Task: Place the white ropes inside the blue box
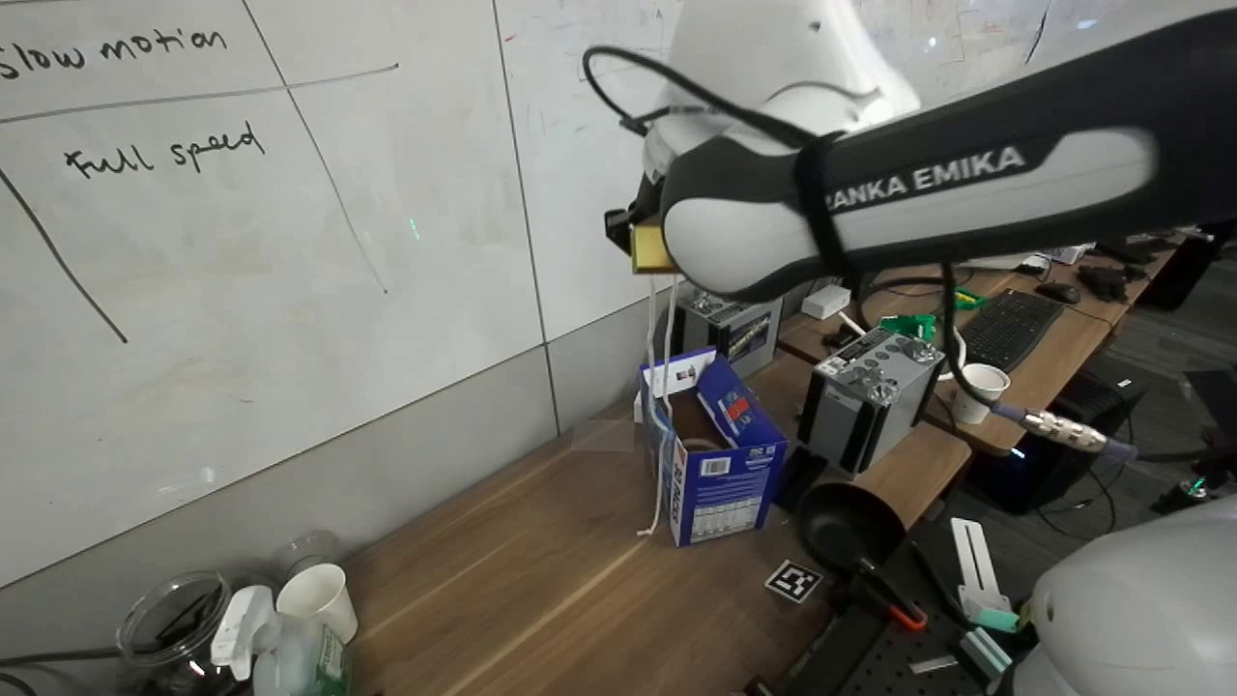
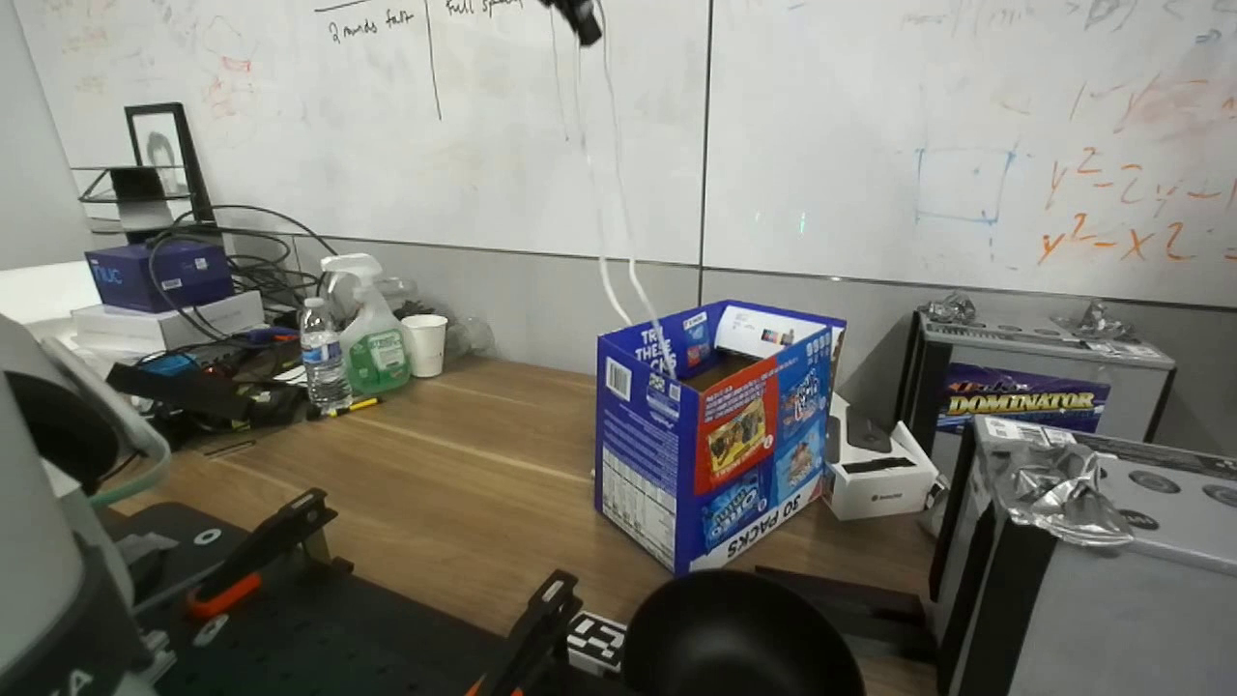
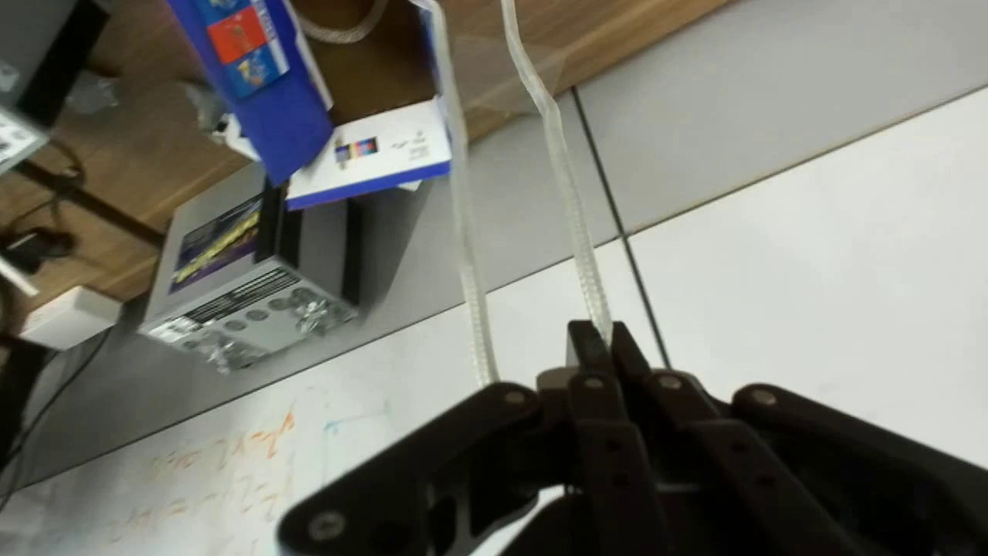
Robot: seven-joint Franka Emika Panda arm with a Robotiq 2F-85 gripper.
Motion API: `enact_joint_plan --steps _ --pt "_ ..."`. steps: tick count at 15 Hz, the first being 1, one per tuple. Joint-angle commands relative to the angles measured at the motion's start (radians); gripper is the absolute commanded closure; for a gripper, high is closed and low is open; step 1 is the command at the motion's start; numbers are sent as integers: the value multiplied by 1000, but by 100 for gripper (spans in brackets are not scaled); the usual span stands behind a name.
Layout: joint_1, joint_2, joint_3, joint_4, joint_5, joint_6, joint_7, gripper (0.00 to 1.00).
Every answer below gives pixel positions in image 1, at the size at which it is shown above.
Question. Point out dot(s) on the teal plastic object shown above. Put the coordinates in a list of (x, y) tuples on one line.
[(991, 650)]

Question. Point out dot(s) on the clear glass jar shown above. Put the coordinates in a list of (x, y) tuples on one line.
[(166, 619)]

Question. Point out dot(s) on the blue cardboard box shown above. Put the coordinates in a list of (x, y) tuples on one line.
[(719, 497)]

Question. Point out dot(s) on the black white fiducial tag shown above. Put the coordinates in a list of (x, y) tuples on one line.
[(792, 580)]

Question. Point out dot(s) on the white power adapter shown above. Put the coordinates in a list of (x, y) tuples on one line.
[(825, 303)]

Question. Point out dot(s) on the silver metal toaster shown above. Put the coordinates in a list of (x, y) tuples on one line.
[(862, 391)]

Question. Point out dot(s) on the clear plastic cup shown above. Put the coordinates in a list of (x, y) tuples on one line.
[(309, 547)]

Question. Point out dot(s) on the small black desk object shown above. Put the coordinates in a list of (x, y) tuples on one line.
[(1102, 276)]

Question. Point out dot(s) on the black keyboard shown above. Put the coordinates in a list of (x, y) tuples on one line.
[(1011, 329)]

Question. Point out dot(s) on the black computer under desk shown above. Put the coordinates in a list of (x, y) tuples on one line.
[(1028, 484)]

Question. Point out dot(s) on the white paper cup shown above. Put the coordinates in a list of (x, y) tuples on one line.
[(318, 602), (979, 391)]

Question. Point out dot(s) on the green plastic object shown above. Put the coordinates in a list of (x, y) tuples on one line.
[(915, 316)]

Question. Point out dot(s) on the white plastic strip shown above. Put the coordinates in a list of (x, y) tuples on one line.
[(974, 555)]

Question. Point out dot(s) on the white whiteboard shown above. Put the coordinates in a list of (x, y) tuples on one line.
[(255, 321)]

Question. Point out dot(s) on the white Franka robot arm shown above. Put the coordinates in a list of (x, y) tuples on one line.
[(979, 205)]

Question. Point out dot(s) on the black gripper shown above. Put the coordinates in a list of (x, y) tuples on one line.
[(620, 231)]

